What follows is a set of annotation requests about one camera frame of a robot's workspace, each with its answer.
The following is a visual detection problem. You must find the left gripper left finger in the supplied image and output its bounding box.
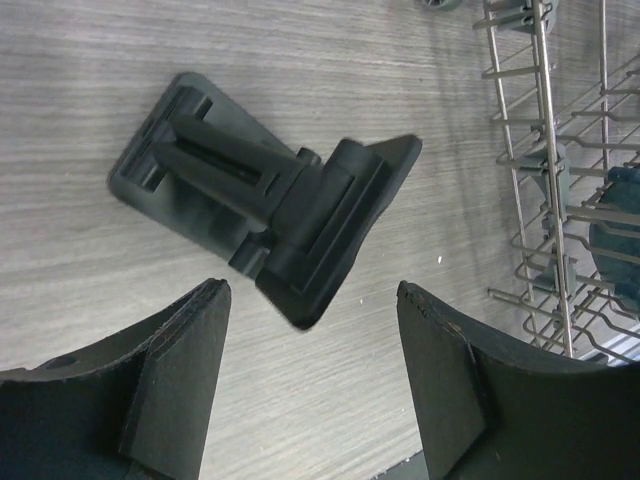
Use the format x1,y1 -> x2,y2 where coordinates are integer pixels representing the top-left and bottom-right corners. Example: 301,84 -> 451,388
1,279 -> 231,479

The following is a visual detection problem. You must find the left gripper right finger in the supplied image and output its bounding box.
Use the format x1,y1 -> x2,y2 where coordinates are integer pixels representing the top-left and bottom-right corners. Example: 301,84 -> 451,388
397,282 -> 639,479

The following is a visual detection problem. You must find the dark teal plate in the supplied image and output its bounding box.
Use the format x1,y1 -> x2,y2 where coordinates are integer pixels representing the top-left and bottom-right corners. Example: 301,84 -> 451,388
589,165 -> 639,313

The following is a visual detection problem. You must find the grey wire dish rack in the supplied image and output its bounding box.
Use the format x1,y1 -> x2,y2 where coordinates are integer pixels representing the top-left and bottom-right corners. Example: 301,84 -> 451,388
474,1 -> 639,366

